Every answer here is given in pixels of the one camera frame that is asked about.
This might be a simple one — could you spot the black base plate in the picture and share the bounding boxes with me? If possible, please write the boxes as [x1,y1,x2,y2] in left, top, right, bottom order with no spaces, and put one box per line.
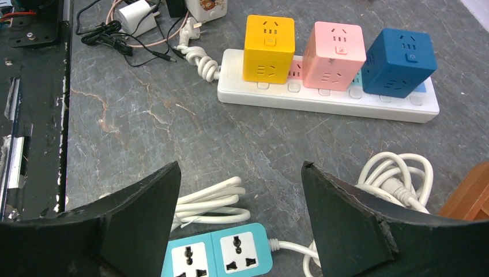
[1,1,73,222]

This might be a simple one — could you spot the pink cube socket adapter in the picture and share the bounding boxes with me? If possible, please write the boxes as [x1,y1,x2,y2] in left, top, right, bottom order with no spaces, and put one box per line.
[302,21,366,91]

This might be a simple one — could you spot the black thin cables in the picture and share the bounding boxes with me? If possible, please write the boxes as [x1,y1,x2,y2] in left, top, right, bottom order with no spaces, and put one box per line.
[75,0,192,68]

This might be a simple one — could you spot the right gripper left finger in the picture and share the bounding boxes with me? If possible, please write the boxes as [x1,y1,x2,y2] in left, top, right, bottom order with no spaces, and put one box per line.
[1,162,181,276]

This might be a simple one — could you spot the black power adapter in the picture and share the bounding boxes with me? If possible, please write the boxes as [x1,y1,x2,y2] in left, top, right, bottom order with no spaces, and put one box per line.
[165,0,187,18]

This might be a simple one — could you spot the yellow cube socket adapter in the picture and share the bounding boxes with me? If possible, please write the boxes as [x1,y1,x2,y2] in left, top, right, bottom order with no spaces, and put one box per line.
[243,14,295,84]

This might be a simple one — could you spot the blue cube socket adapter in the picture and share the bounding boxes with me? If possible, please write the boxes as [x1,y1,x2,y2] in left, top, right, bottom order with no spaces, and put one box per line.
[361,28,438,98]

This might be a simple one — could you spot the white usb charger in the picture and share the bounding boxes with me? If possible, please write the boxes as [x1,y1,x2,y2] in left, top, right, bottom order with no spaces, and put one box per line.
[115,0,157,37]

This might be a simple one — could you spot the white printed plug adapter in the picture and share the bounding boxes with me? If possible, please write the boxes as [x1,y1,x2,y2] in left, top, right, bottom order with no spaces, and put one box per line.
[185,0,228,23]

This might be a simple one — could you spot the white bundled teal-strip cable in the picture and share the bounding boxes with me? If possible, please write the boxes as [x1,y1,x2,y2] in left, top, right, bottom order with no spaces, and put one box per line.
[170,175,322,277]

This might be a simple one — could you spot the teal power strip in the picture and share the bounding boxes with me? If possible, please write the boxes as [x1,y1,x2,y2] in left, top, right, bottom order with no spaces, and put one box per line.
[161,223,273,276]

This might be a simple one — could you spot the white long power strip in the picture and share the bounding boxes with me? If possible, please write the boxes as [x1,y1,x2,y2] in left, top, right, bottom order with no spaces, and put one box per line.
[168,21,441,124]

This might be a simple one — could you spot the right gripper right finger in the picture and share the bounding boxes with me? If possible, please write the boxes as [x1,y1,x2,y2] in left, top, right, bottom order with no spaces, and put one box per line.
[301,161,488,276]

